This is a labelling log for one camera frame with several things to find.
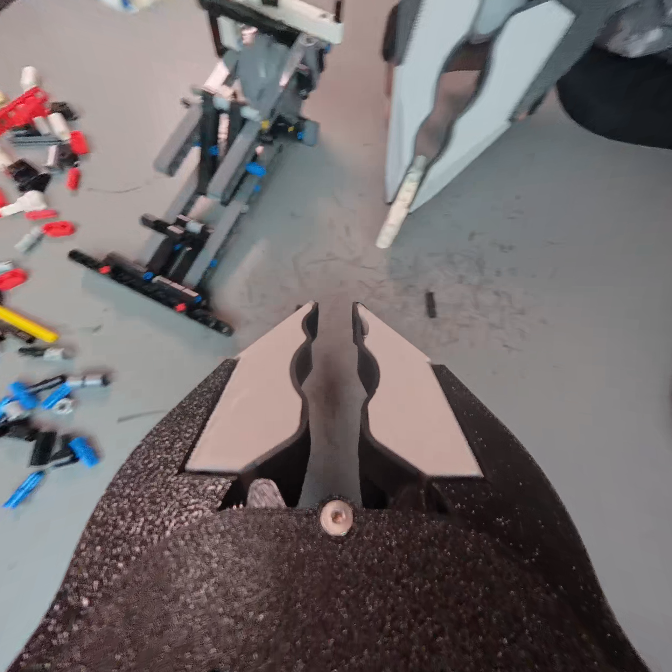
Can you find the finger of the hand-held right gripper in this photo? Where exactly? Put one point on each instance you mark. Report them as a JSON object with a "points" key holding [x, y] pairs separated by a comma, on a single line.
{"points": [[514, 78], [414, 78]]}

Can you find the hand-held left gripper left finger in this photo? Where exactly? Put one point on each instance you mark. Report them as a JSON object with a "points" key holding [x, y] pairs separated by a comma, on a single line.
{"points": [[246, 414]]}

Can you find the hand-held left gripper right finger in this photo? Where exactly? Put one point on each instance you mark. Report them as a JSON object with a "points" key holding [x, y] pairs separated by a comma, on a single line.
{"points": [[420, 420]]}

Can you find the white beam brick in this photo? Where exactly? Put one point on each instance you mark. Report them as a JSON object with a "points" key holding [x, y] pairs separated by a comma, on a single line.
{"points": [[401, 204]]}

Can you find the pile of blue black pins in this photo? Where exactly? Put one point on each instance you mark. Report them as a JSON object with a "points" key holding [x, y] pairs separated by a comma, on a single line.
{"points": [[84, 451]]}

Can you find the partly built toy truck chassis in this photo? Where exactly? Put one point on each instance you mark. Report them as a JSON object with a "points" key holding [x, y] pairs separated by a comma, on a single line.
{"points": [[231, 157]]}

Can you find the pile of red white pieces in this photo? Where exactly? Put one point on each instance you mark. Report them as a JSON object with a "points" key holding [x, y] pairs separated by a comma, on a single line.
{"points": [[26, 110]]}

